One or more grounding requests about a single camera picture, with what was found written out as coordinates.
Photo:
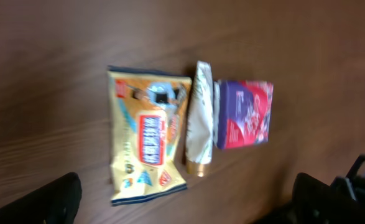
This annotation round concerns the red purple tissue pack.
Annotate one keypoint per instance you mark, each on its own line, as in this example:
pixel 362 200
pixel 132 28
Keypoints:
pixel 242 112

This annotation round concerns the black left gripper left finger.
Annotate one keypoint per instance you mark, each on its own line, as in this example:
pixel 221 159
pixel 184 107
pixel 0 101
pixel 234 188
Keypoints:
pixel 56 202

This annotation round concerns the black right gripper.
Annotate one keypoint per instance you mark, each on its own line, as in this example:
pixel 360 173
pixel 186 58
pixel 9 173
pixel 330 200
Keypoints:
pixel 353 183

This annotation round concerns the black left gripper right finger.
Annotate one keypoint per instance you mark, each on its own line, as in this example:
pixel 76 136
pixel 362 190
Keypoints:
pixel 316 202

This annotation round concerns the yellow wet wipes packet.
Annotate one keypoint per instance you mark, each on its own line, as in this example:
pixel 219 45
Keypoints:
pixel 148 110

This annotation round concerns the white tube gold cap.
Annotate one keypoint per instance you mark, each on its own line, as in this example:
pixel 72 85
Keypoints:
pixel 200 124

